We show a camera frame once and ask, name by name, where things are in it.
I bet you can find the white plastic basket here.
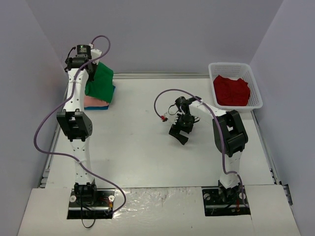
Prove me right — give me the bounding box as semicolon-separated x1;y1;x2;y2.
208;62;263;113

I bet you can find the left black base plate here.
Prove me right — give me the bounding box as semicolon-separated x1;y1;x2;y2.
67;189;115;220

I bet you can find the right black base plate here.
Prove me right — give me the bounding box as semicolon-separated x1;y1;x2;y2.
202;187;251;217

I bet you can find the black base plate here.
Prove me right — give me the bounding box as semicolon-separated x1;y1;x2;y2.
67;189;115;220
202;187;251;217

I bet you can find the red t shirt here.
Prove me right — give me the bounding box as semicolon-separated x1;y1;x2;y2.
213;75;251;106

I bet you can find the blue folded t shirt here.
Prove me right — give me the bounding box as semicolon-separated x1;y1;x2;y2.
84;85;116;110

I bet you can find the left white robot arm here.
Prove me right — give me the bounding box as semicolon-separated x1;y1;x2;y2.
57;45;99;206

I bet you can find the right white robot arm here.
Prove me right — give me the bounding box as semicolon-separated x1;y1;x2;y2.
169;96;248;203

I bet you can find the green t shirt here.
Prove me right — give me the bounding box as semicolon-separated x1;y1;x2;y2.
85;62;114;95

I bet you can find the pink folded t shirt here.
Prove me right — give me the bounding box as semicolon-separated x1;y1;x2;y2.
84;96;109;108

